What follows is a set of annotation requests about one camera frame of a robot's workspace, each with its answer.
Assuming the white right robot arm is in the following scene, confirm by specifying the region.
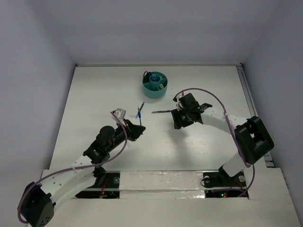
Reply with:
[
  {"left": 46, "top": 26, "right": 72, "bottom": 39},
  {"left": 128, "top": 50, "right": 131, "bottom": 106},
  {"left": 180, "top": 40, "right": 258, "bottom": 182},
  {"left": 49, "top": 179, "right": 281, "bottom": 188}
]
[{"left": 171, "top": 93, "right": 274, "bottom": 185}]

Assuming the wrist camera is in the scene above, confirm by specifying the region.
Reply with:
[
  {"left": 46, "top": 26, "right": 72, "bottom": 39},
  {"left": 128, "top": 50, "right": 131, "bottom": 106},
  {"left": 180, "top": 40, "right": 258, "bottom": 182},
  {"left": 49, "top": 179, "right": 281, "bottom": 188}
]
[
  {"left": 110, "top": 108, "right": 126, "bottom": 124},
  {"left": 173, "top": 92, "right": 185, "bottom": 102}
]

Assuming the blue ballpoint pen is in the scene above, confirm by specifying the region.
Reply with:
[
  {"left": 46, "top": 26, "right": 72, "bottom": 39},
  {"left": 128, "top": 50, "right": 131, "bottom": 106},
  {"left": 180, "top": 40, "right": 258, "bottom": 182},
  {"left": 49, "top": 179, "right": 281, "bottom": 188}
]
[{"left": 135, "top": 109, "right": 142, "bottom": 126}]

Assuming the teal round desk organizer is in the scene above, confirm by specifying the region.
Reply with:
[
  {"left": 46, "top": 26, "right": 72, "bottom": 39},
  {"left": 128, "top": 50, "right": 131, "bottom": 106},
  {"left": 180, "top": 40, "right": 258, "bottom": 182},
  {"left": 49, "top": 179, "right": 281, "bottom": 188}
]
[{"left": 142, "top": 71, "right": 168, "bottom": 99}]

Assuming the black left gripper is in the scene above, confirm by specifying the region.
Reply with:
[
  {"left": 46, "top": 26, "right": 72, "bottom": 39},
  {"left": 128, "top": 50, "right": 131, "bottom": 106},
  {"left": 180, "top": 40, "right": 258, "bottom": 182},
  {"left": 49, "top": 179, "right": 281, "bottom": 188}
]
[{"left": 106, "top": 118, "right": 144, "bottom": 152}]

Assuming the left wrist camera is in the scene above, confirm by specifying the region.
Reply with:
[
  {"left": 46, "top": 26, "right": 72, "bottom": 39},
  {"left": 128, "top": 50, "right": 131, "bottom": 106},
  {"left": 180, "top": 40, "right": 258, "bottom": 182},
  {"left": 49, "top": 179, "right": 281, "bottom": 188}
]
[{"left": 110, "top": 108, "right": 126, "bottom": 124}]

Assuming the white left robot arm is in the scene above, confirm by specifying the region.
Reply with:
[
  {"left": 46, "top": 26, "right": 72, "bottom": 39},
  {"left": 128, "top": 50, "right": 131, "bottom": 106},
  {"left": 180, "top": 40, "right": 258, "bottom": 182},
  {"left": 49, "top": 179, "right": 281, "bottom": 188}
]
[{"left": 17, "top": 119, "right": 146, "bottom": 227}]

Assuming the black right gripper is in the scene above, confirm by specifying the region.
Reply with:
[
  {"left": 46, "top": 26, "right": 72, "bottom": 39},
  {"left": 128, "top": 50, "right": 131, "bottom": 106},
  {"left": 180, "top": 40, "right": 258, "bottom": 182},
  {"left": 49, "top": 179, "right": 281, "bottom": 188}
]
[{"left": 171, "top": 107, "right": 194, "bottom": 130}]

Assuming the purple dark gel pen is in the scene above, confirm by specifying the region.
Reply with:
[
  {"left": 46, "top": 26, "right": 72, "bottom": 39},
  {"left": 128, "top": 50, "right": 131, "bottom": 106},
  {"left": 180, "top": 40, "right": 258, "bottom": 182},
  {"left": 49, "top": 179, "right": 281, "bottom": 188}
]
[{"left": 152, "top": 110, "right": 171, "bottom": 114}]

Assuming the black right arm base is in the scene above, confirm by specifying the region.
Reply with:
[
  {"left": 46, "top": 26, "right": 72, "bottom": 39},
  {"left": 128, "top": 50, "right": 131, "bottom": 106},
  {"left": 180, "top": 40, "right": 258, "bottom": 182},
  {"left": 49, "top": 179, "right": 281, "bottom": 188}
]
[{"left": 200, "top": 168, "right": 249, "bottom": 198}]

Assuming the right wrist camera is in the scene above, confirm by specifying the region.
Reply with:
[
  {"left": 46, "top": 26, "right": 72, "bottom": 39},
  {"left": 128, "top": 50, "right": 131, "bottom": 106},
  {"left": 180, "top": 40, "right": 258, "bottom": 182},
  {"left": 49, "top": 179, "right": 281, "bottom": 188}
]
[{"left": 173, "top": 92, "right": 185, "bottom": 102}]

